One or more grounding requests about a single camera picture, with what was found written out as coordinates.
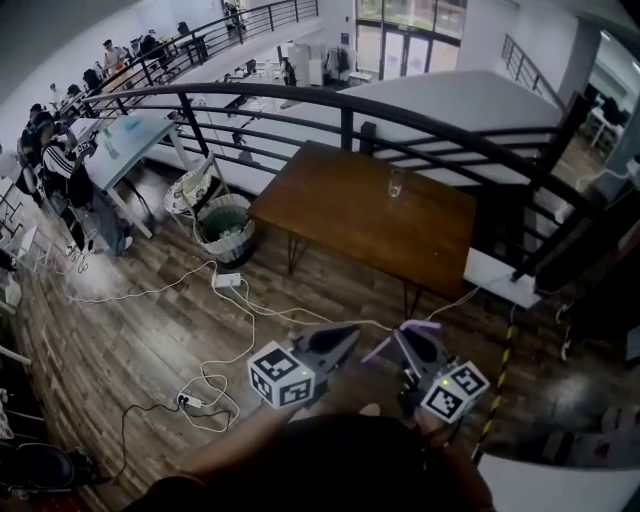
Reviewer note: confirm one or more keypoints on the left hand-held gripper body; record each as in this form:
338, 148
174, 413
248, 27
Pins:
282, 375

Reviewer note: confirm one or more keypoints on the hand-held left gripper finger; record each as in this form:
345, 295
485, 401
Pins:
330, 340
344, 360

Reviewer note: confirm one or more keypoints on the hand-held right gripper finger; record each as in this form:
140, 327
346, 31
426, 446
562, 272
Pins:
406, 355
427, 347

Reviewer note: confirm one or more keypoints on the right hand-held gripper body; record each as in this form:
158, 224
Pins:
452, 392

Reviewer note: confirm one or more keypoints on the purple straw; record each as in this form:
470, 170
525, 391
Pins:
382, 346

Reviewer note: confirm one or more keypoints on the clear drinking glass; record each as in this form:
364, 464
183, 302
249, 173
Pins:
397, 184

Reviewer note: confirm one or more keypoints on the person's left forearm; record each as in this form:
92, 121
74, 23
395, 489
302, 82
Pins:
240, 445

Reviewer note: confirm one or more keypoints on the person's right forearm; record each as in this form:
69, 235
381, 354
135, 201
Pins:
460, 475

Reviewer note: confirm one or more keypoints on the yellow black striped tape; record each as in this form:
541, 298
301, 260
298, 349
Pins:
505, 360

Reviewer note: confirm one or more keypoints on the small white power strip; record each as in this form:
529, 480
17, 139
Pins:
189, 400

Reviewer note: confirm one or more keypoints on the person's black shirt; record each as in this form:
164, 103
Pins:
325, 465

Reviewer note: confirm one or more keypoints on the brown wooden table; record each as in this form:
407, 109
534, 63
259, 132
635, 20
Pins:
360, 215

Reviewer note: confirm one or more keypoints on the woven basket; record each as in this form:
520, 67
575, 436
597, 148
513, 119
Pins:
235, 245

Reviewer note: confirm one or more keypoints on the patterned folding chair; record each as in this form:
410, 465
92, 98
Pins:
187, 187

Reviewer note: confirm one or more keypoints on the black metal railing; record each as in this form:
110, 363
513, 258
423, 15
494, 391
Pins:
347, 125

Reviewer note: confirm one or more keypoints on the white table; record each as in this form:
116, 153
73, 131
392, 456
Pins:
125, 145

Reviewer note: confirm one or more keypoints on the large window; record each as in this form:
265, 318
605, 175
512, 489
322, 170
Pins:
395, 50

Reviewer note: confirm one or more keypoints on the stair railing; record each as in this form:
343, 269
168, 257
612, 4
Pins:
520, 60

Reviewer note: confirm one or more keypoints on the distant black railing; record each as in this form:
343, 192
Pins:
192, 42

